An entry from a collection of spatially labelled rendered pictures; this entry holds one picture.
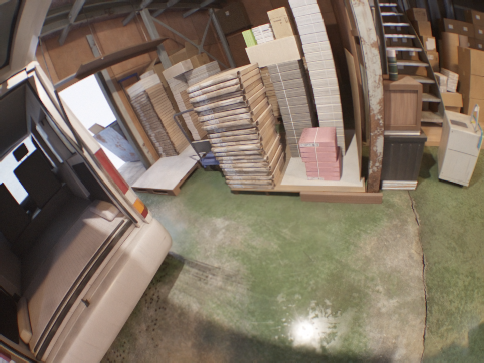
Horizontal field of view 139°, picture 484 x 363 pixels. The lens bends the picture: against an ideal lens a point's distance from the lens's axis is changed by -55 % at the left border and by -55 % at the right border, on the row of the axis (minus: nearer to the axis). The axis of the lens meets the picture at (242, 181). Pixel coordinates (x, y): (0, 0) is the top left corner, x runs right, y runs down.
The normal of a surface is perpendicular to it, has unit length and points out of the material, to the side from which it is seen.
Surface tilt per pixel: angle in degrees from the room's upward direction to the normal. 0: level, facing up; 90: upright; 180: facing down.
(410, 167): 90
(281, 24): 90
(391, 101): 90
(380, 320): 0
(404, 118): 90
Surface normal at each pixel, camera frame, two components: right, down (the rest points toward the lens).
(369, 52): -0.40, 0.65
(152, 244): 0.87, -0.09
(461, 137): -0.65, 0.61
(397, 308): -0.32, -0.76
